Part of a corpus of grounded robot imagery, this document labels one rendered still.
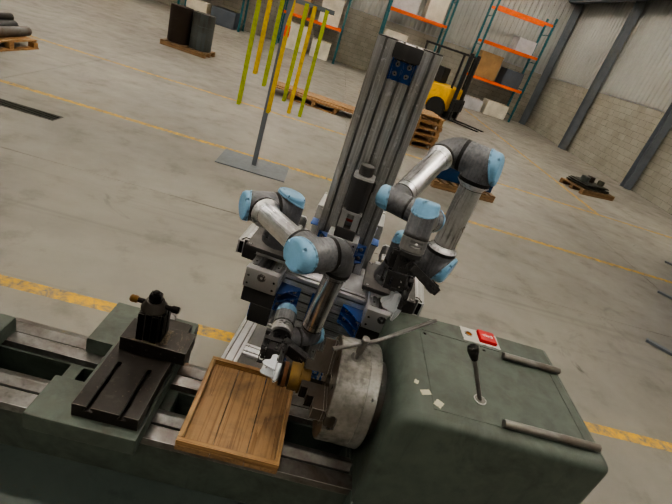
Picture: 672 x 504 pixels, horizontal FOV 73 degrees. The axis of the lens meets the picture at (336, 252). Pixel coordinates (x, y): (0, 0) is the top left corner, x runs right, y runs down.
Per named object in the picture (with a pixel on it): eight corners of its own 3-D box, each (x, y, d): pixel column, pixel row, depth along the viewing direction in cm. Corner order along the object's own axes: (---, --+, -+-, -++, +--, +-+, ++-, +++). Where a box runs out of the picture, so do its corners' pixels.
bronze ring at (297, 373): (314, 357, 140) (285, 351, 140) (311, 379, 132) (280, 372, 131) (307, 379, 145) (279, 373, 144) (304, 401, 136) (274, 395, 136)
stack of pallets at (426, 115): (421, 140, 1109) (433, 111, 1076) (434, 152, 1036) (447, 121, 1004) (374, 127, 1072) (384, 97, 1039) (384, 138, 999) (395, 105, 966)
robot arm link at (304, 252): (266, 214, 187) (336, 279, 147) (232, 213, 178) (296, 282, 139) (272, 187, 183) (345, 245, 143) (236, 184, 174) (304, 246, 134)
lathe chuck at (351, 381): (344, 379, 162) (373, 321, 143) (334, 465, 137) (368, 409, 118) (320, 372, 161) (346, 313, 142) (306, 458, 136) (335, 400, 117)
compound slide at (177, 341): (194, 345, 151) (196, 334, 149) (183, 366, 142) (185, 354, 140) (132, 329, 150) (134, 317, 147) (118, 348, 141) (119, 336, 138)
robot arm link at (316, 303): (355, 230, 157) (310, 329, 182) (329, 229, 150) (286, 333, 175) (372, 250, 149) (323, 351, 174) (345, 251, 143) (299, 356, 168)
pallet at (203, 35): (214, 57, 1257) (221, 17, 1211) (204, 58, 1185) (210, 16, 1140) (172, 42, 1251) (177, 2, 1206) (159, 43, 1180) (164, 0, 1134)
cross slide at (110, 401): (190, 334, 162) (192, 324, 160) (137, 431, 124) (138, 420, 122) (139, 320, 160) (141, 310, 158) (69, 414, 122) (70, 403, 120)
